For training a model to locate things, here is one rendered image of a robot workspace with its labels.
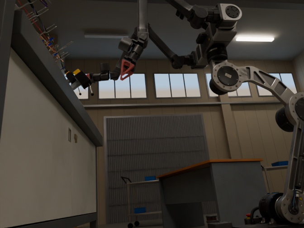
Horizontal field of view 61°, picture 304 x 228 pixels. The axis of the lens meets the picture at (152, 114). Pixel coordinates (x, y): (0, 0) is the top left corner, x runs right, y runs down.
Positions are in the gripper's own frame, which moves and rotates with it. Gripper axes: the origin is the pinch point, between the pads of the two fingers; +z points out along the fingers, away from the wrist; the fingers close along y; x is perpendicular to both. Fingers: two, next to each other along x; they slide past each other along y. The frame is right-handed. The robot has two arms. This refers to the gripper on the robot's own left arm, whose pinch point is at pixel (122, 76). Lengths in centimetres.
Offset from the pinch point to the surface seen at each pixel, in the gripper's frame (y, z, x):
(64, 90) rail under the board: 35.3, 31.8, -7.4
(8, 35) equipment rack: 73, 39, -8
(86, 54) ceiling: -599, -310, -255
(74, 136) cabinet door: 4.8, 38.8, -3.9
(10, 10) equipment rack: 73, 34, -11
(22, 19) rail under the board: 67, 31, -12
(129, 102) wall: -629, -240, -68
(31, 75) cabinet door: 51, 37, -12
